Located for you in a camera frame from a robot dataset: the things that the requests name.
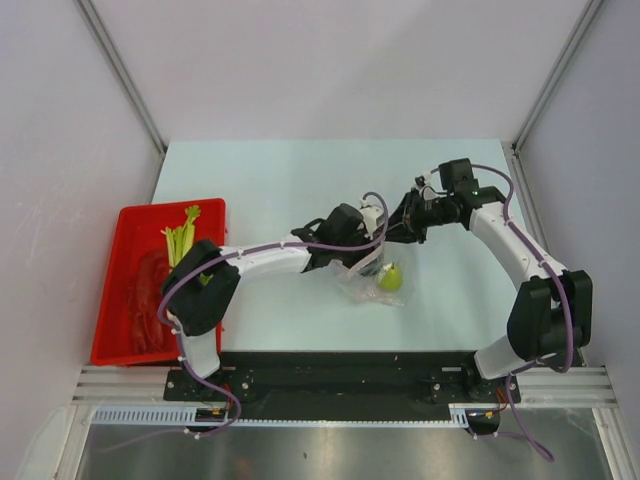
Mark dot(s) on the red plastic bin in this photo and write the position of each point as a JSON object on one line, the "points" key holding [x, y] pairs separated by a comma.
{"points": [[128, 331]]}

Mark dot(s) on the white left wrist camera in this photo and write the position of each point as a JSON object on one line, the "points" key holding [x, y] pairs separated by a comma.
{"points": [[373, 218]]}

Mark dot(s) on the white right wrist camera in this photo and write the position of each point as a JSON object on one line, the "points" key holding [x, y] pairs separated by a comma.
{"points": [[424, 180]]}

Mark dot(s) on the white cable duct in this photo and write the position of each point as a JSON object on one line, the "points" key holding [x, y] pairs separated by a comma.
{"points": [[207, 418]]}

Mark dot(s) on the green fake vegetable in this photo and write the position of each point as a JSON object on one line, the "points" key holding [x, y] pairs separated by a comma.
{"points": [[179, 240]]}

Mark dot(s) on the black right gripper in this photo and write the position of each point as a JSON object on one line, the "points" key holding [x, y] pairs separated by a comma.
{"points": [[404, 224]]}

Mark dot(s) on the clear zip top bag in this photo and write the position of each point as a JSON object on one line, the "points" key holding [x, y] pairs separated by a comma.
{"points": [[360, 282]]}

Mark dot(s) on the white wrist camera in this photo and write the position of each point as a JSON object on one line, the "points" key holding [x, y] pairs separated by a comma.
{"points": [[424, 180], [373, 218]]}

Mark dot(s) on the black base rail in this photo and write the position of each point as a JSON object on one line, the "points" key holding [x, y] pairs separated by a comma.
{"points": [[358, 381]]}

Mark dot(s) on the green fake pear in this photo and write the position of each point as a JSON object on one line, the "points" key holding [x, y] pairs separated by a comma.
{"points": [[390, 277]]}

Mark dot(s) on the aluminium frame rail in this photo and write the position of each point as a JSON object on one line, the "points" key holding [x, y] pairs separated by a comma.
{"points": [[582, 387]]}

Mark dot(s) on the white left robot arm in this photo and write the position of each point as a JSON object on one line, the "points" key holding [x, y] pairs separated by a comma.
{"points": [[197, 293]]}

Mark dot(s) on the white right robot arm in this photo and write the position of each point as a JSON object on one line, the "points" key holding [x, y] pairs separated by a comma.
{"points": [[551, 317]]}

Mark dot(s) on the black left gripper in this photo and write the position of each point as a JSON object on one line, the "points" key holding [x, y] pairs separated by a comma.
{"points": [[360, 232]]}

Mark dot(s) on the red fake lobster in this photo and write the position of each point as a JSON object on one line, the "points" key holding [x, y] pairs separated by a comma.
{"points": [[143, 295]]}

